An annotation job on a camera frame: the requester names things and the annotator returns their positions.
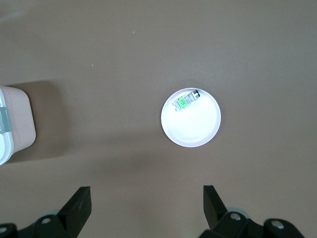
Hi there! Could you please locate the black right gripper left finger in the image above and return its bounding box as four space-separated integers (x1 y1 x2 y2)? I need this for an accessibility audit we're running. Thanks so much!
0 186 93 238

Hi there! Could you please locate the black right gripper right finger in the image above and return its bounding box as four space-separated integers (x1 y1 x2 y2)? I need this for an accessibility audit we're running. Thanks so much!
199 184 306 238

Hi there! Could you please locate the white lidded storage box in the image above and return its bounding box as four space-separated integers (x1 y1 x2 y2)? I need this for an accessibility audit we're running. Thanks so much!
0 85 37 167

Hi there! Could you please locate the pink round plate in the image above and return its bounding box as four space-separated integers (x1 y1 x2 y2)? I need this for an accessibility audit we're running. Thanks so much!
160 87 222 148

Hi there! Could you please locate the grey and green switch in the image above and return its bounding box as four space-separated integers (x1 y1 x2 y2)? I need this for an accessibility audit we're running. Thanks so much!
171 90 201 113

